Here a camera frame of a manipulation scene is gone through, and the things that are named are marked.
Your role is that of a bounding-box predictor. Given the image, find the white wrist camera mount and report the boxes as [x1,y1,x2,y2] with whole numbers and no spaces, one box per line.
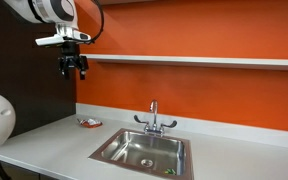
[35,24,91,46]

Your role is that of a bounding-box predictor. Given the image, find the white wall shelf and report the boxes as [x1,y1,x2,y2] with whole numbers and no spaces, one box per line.
[86,54,288,71]

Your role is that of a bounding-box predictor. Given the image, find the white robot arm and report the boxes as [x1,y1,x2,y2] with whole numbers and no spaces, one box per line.
[0,0,91,180]

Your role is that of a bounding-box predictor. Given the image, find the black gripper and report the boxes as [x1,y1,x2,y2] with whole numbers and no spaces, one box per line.
[59,41,89,80]

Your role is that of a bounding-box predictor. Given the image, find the chrome faucet with handles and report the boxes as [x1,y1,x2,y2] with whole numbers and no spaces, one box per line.
[134,99,177,136]

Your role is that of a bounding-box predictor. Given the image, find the orange snack wrapper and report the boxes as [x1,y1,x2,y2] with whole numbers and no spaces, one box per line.
[78,118,102,128]

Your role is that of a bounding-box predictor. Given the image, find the stainless steel sink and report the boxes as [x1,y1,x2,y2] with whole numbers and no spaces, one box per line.
[89,128,194,180]

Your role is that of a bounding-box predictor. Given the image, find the sink drain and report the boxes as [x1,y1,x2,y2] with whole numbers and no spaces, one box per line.
[141,159,153,167]

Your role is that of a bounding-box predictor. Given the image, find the green granola bar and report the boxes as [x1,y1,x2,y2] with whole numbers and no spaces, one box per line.
[164,168,177,175]

